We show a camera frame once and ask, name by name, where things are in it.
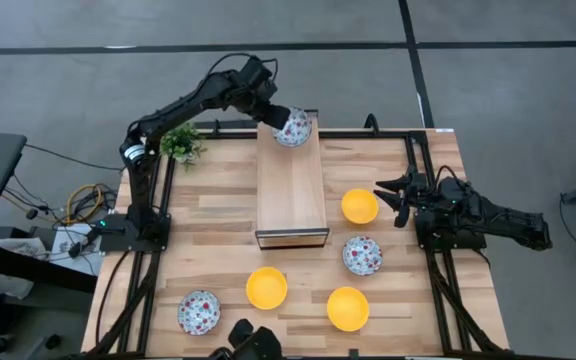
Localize black bulky device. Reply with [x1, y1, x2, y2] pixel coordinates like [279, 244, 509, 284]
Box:
[207, 318, 285, 360]

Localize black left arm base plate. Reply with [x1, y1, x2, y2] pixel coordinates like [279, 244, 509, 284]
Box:
[98, 213, 173, 253]

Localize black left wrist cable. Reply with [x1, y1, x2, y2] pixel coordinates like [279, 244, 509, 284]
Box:
[205, 51, 280, 79]

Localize white plastic bag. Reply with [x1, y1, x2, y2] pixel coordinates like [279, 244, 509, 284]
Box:
[0, 237, 49, 301]

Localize yellow cable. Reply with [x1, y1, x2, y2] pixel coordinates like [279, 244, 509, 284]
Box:
[66, 183, 105, 225]

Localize black cable bundle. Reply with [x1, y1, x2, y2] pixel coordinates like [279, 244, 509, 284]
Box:
[2, 172, 119, 261]

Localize black desk beam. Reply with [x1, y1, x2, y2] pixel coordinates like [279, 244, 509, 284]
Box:
[0, 238, 99, 295]

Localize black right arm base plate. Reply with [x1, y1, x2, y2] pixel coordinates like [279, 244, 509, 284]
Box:
[414, 208, 488, 252]

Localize wooden tray box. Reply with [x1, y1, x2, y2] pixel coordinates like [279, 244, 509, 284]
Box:
[254, 108, 331, 251]

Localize yellow mini bowl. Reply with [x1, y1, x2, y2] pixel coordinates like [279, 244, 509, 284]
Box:
[340, 187, 380, 226]
[245, 266, 289, 311]
[325, 285, 371, 333]

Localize white paper box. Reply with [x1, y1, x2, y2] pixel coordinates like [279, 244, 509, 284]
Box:
[50, 223, 103, 264]

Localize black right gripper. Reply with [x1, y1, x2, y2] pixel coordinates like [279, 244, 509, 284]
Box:
[371, 164, 442, 230]

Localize floral patterned mini bowl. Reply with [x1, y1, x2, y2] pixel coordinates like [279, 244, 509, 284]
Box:
[341, 235, 384, 277]
[176, 289, 222, 337]
[271, 106, 314, 149]

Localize black aluminium table frame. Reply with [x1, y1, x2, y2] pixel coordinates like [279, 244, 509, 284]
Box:
[83, 119, 512, 360]

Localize green plant in white pot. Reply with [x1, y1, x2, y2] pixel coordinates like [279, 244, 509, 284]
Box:
[159, 122, 208, 171]

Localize black box with green light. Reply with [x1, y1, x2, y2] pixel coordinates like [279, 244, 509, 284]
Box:
[89, 217, 130, 237]

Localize long black cable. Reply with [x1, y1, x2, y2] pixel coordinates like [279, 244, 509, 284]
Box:
[24, 143, 125, 173]

